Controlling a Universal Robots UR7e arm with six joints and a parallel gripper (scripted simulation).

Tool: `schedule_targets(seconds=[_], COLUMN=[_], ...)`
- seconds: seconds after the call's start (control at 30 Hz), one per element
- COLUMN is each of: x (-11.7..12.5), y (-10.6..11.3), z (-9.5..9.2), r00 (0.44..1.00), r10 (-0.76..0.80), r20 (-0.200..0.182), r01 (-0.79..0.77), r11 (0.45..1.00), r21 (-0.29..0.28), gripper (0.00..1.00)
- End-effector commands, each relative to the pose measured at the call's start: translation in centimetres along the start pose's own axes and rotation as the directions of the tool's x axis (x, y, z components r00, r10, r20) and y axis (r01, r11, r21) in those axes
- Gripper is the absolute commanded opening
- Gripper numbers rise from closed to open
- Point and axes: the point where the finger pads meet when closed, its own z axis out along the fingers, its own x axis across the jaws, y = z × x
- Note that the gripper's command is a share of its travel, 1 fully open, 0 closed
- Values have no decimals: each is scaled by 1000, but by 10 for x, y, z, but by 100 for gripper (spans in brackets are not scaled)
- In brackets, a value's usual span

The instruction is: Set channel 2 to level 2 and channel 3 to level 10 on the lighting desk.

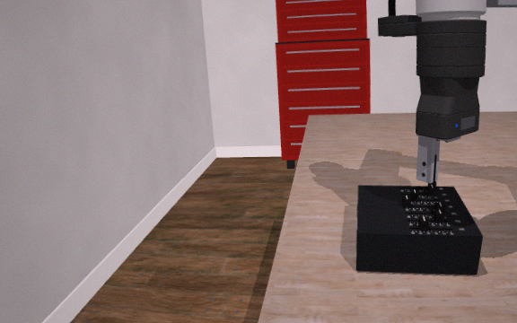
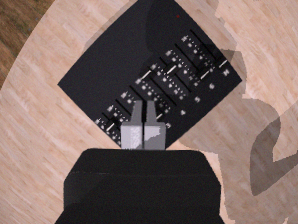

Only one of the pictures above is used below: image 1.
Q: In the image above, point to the black lighting desk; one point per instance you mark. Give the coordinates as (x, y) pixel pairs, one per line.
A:
(391, 239)

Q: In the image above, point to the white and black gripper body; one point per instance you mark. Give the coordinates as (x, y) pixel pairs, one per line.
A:
(450, 53)

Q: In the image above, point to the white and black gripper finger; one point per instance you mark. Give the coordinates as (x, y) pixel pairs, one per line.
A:
(437, 153)
(426, 158)

